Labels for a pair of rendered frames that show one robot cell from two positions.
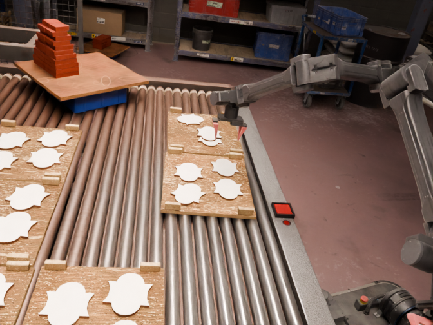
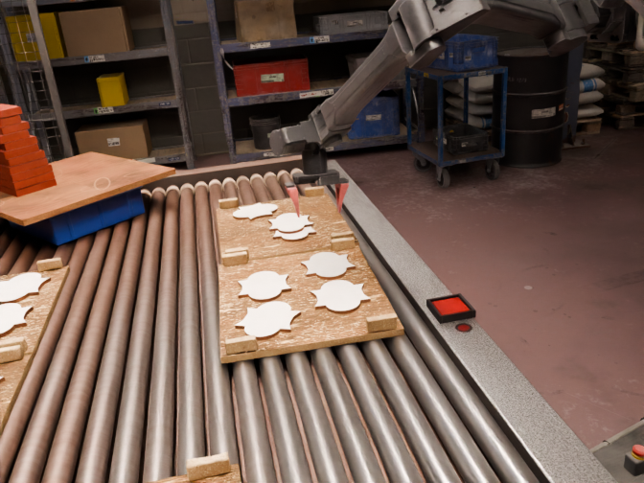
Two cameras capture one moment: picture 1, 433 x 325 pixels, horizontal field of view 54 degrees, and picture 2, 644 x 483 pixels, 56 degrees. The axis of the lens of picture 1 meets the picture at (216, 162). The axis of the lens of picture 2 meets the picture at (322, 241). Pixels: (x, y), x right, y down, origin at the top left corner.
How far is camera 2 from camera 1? 0.40 m
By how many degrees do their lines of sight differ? 8
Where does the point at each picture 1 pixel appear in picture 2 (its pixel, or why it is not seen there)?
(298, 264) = (509, 395)
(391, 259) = not seen: outside the picture
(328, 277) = not seen: hidden behind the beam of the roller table
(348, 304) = (614, 468)
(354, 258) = (591, 390)
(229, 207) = (349, 325)
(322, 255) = not seen: hidden behind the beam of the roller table
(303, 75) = (421, 24)
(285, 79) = (389, 51)
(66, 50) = (25, 147)
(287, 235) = (472, 348)
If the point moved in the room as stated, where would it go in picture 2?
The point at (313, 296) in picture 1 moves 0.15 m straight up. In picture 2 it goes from (562, 448) to (570, 361)
